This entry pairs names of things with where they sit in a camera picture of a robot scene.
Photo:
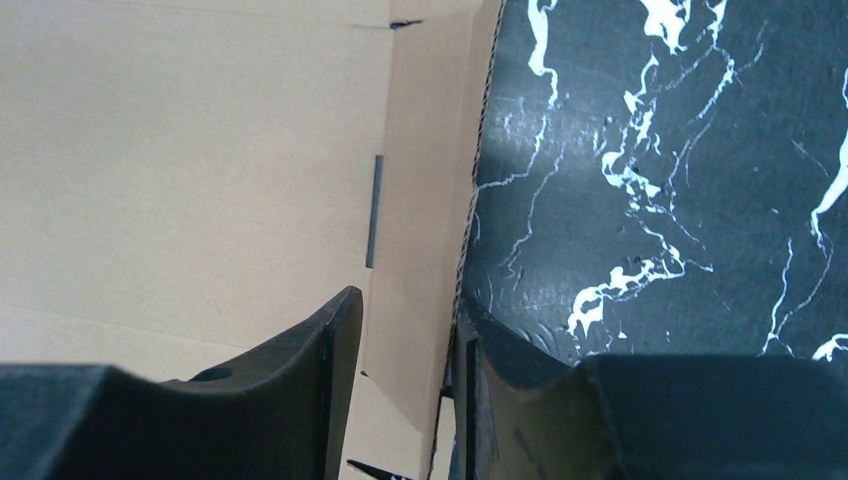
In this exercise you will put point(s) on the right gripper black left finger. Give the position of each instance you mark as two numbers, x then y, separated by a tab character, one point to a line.
277	411

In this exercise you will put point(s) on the brown cardboard box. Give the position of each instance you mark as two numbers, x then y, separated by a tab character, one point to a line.
182	180

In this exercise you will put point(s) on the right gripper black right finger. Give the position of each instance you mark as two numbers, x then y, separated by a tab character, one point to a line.
521	414

